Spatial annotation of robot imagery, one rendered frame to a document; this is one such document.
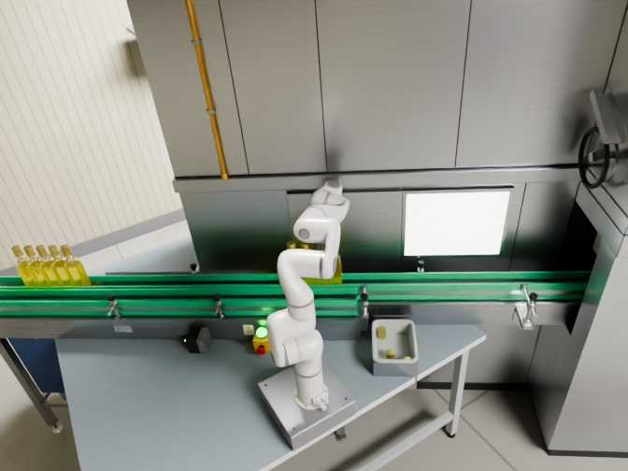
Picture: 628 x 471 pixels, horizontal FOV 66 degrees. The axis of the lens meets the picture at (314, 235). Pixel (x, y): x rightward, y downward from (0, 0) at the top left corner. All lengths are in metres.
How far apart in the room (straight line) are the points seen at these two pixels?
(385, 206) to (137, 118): 2.59
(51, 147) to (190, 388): 2.52
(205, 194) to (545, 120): 1.36
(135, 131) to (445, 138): 2.80
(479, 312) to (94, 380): 1.62
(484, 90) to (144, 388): 1.72
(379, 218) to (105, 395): 1.32
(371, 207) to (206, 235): 0.75
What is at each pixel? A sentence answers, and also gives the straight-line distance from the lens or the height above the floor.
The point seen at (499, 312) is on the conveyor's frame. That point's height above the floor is 0.83.
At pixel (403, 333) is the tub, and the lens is 2.11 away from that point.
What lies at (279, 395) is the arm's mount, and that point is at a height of 0.84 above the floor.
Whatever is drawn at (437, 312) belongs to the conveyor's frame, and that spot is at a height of 0.83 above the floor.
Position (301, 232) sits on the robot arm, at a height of 1.46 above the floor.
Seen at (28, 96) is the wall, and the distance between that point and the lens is 3.99.
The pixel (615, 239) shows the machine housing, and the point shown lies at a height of 1.29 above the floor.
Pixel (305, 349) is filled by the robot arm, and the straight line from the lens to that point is 1.59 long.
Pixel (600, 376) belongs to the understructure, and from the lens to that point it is 2.34.
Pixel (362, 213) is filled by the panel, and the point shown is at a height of 1.22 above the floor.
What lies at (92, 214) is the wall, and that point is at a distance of 4.35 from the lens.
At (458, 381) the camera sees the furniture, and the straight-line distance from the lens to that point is 2.39.
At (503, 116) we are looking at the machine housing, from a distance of 1.93.
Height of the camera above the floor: 2.30
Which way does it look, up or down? 35 degrees down
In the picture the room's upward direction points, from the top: 6 degrees counter-clockwise
